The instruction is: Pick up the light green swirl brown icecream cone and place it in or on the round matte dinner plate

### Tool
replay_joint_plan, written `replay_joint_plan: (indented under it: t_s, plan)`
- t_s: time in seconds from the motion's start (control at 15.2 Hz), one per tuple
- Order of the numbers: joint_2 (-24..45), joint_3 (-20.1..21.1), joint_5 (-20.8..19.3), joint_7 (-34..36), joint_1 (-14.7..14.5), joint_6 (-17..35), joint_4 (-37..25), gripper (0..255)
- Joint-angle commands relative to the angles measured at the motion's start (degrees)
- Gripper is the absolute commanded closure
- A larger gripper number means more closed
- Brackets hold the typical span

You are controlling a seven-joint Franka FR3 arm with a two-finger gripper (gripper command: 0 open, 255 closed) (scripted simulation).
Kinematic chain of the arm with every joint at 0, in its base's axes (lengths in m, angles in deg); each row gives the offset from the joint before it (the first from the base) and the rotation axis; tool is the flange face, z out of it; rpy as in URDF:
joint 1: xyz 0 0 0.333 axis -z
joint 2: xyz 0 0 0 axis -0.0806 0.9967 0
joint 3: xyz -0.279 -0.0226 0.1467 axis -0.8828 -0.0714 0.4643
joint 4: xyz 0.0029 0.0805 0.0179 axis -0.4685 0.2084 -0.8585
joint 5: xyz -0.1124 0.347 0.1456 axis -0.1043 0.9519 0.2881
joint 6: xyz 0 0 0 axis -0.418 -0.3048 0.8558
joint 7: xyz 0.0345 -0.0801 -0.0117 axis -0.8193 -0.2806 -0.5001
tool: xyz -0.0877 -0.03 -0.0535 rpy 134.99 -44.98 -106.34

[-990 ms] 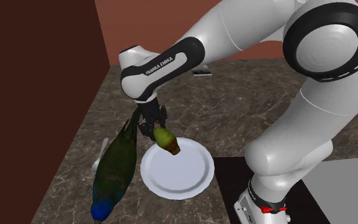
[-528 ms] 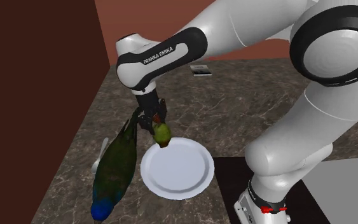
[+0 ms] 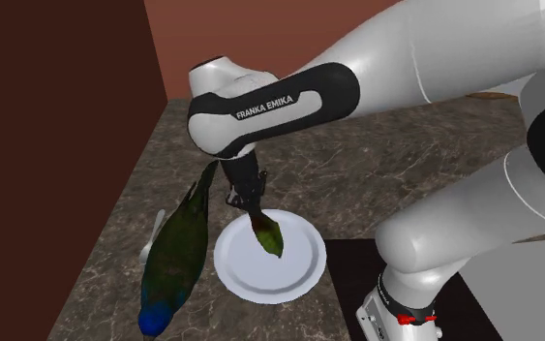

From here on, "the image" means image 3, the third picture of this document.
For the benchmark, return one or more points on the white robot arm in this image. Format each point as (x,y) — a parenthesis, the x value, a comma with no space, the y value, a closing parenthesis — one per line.
(442,52)

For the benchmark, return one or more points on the green bird figure blue head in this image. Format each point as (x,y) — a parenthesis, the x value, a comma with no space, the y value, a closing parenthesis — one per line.
(177,255)

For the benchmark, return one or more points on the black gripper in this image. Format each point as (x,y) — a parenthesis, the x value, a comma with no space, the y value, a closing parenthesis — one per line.
(242,175)

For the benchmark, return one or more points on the white spoon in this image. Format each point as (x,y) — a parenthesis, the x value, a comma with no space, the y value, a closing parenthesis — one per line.
(151,238)

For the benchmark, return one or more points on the dark robot stand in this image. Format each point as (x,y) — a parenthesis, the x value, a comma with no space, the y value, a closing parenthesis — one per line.
(352,269)

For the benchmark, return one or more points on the green and red leaf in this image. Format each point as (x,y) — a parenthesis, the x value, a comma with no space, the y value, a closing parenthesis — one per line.
(268,236)

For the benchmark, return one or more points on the white round plate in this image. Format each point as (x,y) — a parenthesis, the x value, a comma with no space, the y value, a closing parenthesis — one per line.
(295,264)

